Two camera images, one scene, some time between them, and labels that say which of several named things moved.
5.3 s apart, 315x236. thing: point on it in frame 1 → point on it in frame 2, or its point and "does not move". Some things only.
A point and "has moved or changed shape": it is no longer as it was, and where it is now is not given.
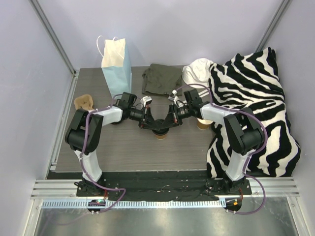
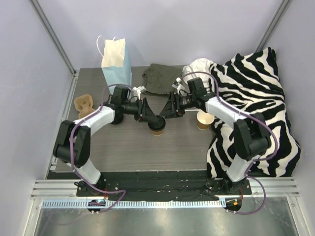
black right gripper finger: x=169 y=122 → x=167 y=112
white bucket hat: x=197 y=73 does not move
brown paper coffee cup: x=160 y=137 has moved or changed shape
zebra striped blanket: x=252 y=80 does not move
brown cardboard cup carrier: x=84 y=102 does not move
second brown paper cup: x=203 y=124 does not move
